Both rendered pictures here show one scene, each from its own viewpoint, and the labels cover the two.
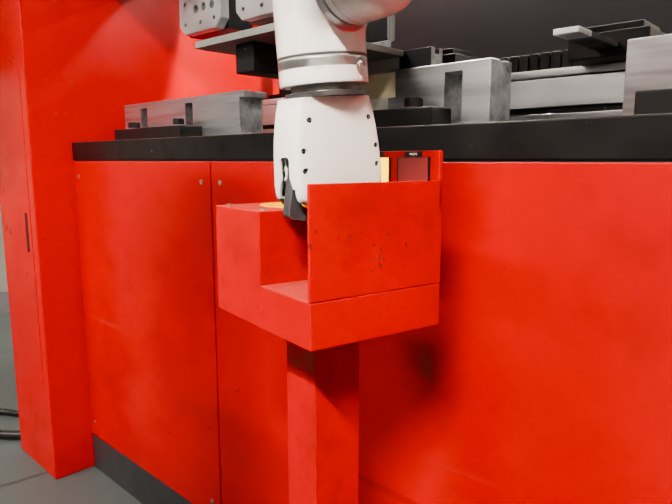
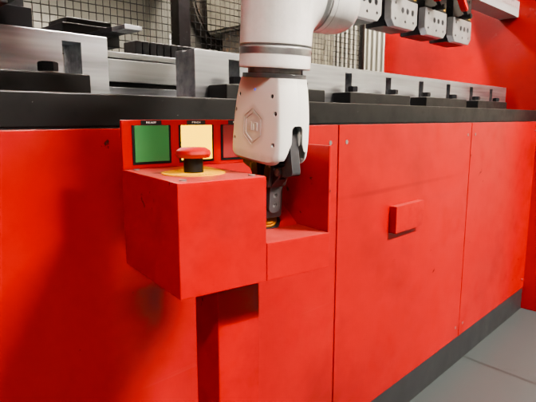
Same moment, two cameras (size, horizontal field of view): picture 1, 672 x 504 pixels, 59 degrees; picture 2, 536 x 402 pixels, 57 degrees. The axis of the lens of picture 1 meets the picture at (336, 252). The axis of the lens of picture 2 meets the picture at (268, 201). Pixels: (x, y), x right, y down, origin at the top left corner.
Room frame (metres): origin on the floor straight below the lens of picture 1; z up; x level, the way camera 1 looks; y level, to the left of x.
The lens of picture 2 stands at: (0.58, 0.61, 0.84)
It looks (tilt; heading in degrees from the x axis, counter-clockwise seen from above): 9 degrees down; 270
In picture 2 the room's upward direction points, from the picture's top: straight up
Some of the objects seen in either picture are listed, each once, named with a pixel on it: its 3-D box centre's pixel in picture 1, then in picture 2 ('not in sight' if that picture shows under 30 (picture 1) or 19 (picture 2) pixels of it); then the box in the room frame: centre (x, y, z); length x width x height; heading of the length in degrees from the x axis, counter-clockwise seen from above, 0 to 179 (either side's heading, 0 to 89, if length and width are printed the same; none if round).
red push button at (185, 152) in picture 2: not in sight; (193, 162); (0.67, 0.05, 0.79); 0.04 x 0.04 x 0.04
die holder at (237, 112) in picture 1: (188, 120); not in sight; (1.41, 0.35, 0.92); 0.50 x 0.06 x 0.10; 46
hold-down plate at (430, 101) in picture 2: not in sight; (439, 103); (0.02, -1.03, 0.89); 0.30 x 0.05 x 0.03; 46
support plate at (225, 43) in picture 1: (303, 49); not in sight; (0.93, 0.05, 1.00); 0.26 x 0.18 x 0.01; 136
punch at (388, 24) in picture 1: (367, 27); not in sight; (1.04, -0.05, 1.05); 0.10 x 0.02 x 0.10; 46
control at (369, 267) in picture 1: (322, 235); (225, 194); (0.64, 0.01, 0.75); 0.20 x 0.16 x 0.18; 35
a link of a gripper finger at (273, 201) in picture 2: not in sight; (276, 193); (0.57, 0.01, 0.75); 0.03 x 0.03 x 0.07; 35
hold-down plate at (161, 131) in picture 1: (155, 134); not in sight; (1.41, 0.42, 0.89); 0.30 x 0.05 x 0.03; 46
